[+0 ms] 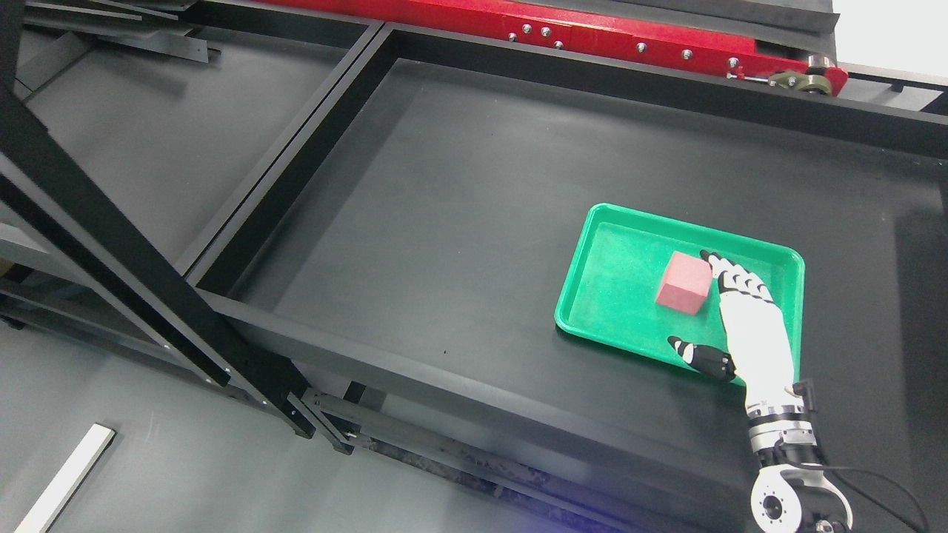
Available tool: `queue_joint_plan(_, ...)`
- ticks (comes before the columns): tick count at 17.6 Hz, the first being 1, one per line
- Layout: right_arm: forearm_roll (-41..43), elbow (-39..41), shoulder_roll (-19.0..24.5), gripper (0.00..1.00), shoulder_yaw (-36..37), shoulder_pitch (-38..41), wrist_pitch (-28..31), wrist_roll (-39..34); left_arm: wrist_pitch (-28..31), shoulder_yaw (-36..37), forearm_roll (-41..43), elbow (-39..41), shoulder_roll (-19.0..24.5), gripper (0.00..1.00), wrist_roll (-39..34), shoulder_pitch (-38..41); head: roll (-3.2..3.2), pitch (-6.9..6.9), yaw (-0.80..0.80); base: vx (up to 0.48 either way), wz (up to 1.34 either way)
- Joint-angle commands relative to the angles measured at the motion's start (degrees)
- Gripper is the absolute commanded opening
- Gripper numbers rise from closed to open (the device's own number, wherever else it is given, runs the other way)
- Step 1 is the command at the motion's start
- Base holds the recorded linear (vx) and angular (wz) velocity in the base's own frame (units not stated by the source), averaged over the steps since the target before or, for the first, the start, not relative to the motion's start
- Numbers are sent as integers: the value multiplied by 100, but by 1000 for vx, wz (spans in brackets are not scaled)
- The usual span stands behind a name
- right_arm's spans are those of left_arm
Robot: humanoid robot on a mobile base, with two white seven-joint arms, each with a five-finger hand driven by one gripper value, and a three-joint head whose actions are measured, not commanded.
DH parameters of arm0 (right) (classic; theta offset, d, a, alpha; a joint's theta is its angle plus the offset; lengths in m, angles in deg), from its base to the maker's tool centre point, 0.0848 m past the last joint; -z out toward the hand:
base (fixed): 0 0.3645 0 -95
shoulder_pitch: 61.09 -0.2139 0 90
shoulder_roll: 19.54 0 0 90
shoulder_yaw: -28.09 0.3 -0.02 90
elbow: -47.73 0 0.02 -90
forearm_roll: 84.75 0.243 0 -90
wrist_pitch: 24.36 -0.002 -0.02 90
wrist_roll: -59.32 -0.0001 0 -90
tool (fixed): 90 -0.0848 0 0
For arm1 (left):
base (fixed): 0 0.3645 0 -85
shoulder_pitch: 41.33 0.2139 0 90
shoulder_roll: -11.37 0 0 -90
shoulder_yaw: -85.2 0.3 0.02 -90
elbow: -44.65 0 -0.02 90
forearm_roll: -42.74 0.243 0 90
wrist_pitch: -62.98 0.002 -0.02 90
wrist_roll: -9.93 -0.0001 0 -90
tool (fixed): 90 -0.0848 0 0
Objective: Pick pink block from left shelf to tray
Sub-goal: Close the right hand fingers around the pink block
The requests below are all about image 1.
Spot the pink foam block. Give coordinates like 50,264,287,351
655,252,712,316

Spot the black metal left shelf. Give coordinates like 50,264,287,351
2,1,381,449

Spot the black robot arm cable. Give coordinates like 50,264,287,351
792,379,930,533

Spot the red metal conveyor beam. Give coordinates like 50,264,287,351
290,1,849,95

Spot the green plastic tray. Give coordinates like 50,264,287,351
555,203,805,377

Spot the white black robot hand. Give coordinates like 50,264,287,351
667,250,804,416

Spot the white table leg base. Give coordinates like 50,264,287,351
14,423,116,532

